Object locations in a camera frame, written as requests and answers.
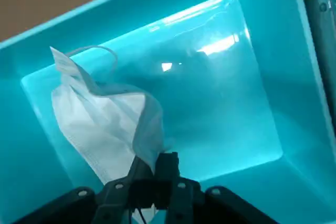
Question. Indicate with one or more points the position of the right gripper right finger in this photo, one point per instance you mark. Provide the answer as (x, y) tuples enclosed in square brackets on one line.
[(183, 200)]

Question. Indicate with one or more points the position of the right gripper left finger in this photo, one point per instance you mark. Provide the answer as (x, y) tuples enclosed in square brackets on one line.
[(110, 200)]

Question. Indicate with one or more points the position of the blue plastic box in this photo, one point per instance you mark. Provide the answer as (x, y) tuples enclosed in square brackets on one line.
[(210, 103)]

